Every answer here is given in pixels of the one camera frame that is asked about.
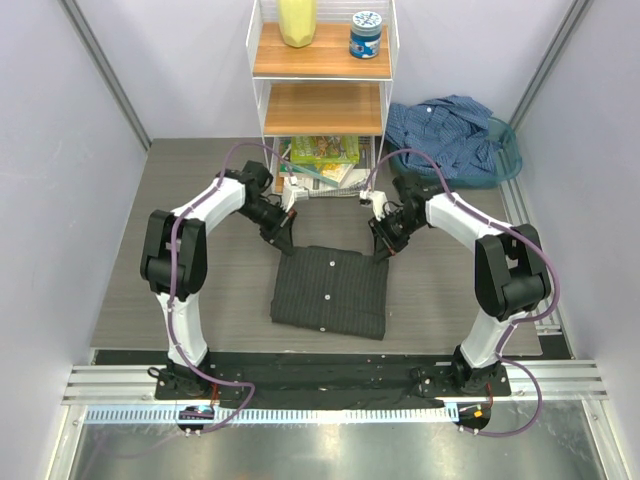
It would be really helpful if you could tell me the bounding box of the teal plastic basin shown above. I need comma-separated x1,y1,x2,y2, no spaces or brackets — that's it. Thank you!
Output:
386,117,522,189

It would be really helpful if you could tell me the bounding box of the yellow vase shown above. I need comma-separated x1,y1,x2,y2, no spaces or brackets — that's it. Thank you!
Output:
276,0,317,48

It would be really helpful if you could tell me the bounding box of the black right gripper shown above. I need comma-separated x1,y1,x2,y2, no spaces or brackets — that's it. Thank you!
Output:
369,209,424,263

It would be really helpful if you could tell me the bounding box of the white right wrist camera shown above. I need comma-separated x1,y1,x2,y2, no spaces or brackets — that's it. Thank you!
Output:
359,189,387,221

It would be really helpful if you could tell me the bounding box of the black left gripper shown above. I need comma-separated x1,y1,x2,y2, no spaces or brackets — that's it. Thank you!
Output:
236,199,296,255

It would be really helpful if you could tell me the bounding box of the blue checked long sleeve shirt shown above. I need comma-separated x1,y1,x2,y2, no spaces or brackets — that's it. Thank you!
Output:
386,95,497,180

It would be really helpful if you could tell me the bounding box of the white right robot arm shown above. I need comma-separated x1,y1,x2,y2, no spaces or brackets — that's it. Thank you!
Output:
359,174,551,395

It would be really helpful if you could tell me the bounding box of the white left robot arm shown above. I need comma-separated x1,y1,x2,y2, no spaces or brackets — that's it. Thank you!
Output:
140,161,296,399

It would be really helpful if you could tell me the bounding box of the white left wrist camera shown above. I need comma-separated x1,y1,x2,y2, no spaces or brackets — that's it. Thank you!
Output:
281,175,309,212

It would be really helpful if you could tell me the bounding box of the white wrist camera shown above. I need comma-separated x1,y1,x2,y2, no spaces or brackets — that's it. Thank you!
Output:
359,189,387,221
281,175,309,212

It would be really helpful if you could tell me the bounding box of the perforated metal rail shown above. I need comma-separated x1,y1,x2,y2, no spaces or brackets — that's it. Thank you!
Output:
85,403,459,426

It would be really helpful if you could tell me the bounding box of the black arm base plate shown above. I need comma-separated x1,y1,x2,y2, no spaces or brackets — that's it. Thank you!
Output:
147,352,511,410

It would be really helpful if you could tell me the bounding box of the stack of books and papers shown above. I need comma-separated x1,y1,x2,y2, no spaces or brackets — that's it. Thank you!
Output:
274,136,374,196

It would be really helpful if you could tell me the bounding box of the black pinstripe long sleeve shirt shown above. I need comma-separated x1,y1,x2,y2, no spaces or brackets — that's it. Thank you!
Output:
270,246,389,341

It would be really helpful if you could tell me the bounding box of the blue lidded jar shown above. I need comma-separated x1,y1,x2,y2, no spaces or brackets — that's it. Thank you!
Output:
349,11,383,59

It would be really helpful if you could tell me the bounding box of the white wire wooden shelf unit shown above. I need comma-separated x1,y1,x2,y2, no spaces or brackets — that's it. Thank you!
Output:
245,1,400,197

